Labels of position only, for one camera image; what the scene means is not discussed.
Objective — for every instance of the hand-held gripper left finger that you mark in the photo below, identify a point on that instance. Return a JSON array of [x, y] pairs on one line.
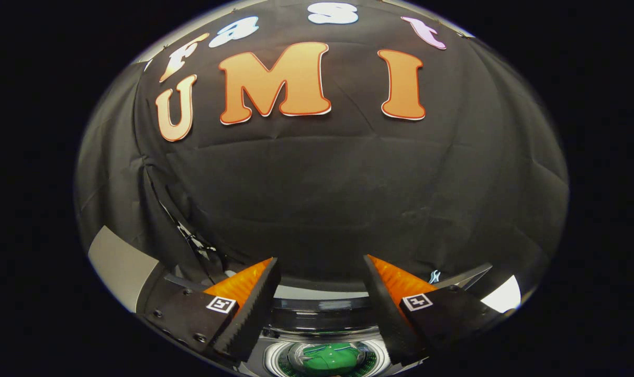
[[254, 309]]

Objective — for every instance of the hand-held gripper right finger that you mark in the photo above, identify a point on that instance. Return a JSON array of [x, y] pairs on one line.
[[385, 309]]

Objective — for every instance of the dark glass washing machine lid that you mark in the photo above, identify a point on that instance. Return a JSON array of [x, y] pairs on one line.
[[322, 317]]

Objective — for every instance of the green polo shirt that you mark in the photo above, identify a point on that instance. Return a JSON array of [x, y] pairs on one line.
[[330, 360]]

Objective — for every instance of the grey top-load washing machine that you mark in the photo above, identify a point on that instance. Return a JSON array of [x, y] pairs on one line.
[[322, 361]]

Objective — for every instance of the white flat sheet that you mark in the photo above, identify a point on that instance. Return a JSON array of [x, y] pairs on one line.
[[502, 296]]

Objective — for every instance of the grey flat board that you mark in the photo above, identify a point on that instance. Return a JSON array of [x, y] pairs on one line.
[[120, 267]]

